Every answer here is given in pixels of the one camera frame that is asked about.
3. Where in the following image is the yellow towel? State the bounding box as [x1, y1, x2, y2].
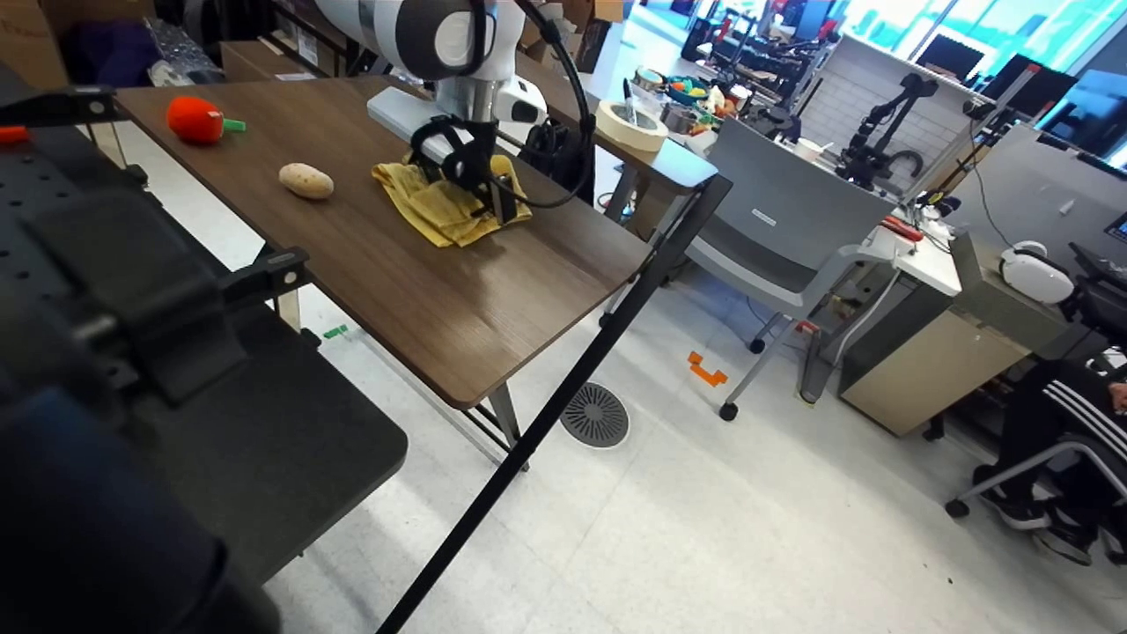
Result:
[371, 162, 503, 250]

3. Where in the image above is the orange plush tomato toy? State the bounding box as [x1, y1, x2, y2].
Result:
[167, 96, 248, 150]

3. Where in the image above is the white bowl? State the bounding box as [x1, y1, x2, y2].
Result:
[595, 104, 669, 157]

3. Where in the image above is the black tripod pole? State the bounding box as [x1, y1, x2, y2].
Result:
[375, 177, 733, 634]

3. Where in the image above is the black backpack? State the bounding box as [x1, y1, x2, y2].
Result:
[521, 119, 595, 201]

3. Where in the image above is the tan cabinet box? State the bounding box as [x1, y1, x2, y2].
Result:
[840, 235, 1067, 438]

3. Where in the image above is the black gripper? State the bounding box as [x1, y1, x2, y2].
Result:
[409, 115, 521, 226]

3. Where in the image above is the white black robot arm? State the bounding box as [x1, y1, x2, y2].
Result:
[315, 0, 551, 222]

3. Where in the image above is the round floor drain cover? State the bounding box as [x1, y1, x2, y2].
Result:
[560, 384, 629, 448]

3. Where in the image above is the beige plush potato toy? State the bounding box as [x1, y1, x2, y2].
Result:
[278, 162, 335, 201]

